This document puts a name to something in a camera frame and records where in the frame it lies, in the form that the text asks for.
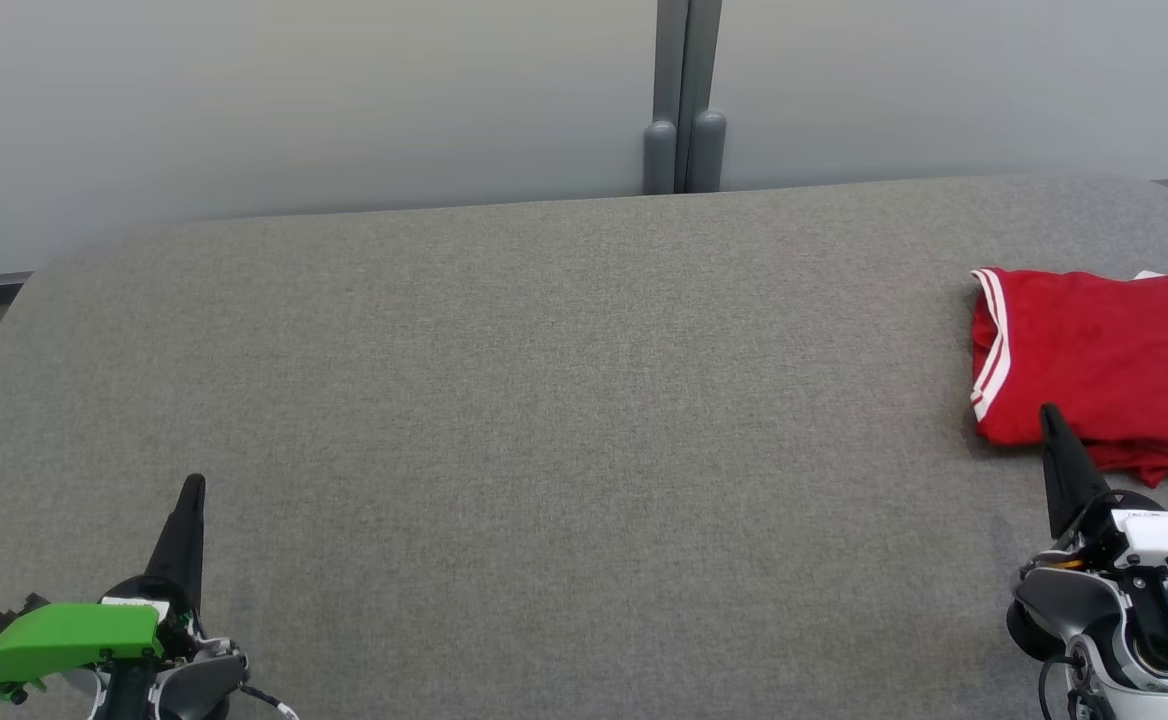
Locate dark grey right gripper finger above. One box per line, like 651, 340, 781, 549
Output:
1038, 403, 1112, 542

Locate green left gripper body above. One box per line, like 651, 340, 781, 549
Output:
0, 575, 196, 701

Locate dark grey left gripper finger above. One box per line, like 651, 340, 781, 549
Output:
143, 474, 208, 612

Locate red shorts with white stripes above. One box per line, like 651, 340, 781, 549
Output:
1084, 268, 1168, 489

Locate red Bulls 23 jersey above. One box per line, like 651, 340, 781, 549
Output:
968, 266, 1168, 471

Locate grey fabric sofa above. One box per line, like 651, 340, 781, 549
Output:
0, 174, 1168, 720

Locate grey partition post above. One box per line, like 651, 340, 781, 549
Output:
641, 0, 688, 195
685, 0, 728, 194

